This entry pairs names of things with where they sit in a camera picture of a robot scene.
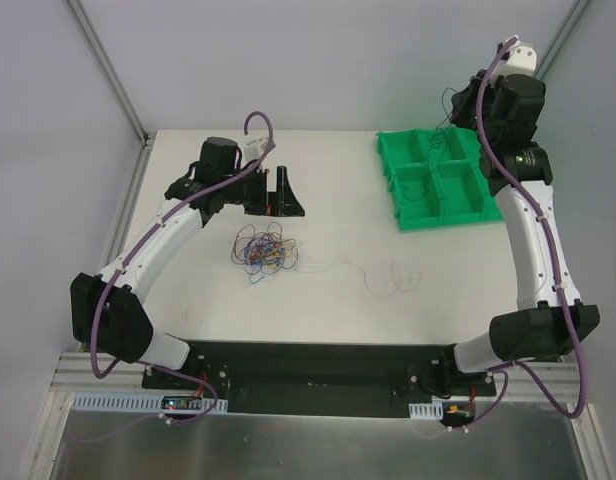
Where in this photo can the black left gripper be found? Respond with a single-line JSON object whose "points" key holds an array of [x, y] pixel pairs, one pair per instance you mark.
{"points": [[270, 191]]}

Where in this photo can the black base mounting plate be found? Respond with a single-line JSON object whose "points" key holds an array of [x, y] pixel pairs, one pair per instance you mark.
{"points": [[347, 380]]}

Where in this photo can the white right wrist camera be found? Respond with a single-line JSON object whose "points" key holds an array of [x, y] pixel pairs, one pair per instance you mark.
{"points": [[520, 59]]}

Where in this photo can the aluminium frame post left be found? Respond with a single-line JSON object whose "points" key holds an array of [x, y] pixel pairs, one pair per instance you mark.
{"points": [[106, 68]]}

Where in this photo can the aluminium frame post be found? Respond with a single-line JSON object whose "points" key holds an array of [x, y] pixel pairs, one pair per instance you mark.
{"points": [[106, 68], [568, 26]]}

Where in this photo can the green compartment bin tray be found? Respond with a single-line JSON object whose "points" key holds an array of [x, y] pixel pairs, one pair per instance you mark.
{"points": [[434, 179]]}

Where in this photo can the right white cable duct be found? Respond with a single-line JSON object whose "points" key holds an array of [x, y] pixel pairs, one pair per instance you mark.
{"points": [[432, 411]]}

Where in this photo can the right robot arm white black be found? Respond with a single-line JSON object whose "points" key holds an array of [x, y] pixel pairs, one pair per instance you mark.
{"points": [[550, 315]]}

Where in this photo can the white cable duct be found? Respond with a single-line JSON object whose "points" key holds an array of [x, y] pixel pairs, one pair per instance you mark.
{"points": [[432, 411], [147, 403]]}

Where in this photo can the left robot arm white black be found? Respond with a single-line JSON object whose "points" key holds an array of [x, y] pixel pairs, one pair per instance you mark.
{"points": [[108, 308]]}

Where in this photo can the aluminium frame post right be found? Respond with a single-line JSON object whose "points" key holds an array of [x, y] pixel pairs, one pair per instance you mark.
{"points": [[568, 26]]}

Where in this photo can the left white cable duct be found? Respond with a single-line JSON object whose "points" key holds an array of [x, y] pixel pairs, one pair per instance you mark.
{"points": [[147, 403]]}

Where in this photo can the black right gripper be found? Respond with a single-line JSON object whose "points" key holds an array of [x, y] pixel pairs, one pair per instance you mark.
{"points": [[464, 103]]}

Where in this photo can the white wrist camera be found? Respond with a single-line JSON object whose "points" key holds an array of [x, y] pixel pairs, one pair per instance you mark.
{"points": [[520, 59], [254, 146]]}

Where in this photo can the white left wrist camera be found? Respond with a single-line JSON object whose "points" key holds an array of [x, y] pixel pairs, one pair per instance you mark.
{"points": [[254, 146]]}

